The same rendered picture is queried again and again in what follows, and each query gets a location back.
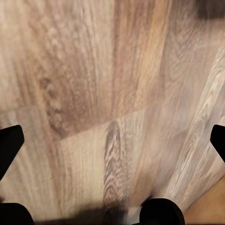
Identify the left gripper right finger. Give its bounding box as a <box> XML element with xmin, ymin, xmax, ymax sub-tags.
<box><xmin>210</xmin><ymin>124</ymin><xmax>225</xmax><ymax>162</ymax></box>

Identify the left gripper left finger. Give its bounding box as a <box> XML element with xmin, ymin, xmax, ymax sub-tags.
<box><xmin>0</xmin><ymin>125</ymin><xmax>24</xmax><ymax>181</ymax></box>

